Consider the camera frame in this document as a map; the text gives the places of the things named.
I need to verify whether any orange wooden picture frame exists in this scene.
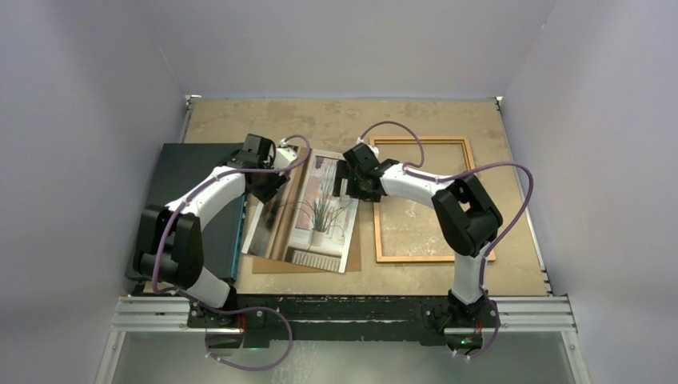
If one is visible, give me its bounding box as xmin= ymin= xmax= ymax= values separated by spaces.
xmin=369 ymin=136 xmax=503 ymax=263

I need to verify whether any plant photo print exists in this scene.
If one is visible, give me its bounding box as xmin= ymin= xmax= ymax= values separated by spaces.
xmin=241 ymin=149 xmax=360 ymax=274

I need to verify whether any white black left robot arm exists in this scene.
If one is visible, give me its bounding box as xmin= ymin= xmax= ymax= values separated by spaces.
xmin=131 ymin=134 xmax=304 ymax=327

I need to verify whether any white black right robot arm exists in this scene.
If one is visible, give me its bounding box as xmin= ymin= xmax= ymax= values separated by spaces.
xmin=333 ymin=142 xmax=503 ymax=326

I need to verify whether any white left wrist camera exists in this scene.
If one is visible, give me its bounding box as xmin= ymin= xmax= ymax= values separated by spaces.
xmin=273 ymin=140 xmax=299 ymax=169

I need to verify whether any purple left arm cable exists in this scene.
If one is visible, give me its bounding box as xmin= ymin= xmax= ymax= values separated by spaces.
xmin=151 ymin=134 xmax=313 ymax=372

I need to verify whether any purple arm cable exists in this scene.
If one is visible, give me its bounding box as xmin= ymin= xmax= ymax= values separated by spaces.
xmin=359 ymin=121 xmax=535 ymax=362
xmin=151 ymin=134 xmax=313 ymax=372

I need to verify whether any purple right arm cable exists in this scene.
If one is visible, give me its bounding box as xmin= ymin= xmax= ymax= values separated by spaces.
xmin=359 ymin=121 xmax=535 ymax=362

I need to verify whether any brown frame backing board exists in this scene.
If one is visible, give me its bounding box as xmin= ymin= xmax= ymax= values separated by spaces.
xmin=251 ymin=146 xmax=363 ymax=275

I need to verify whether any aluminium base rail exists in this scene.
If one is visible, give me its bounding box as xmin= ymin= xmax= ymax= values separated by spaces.
xmin=112 ymin=294 xmax=576 ymax=334

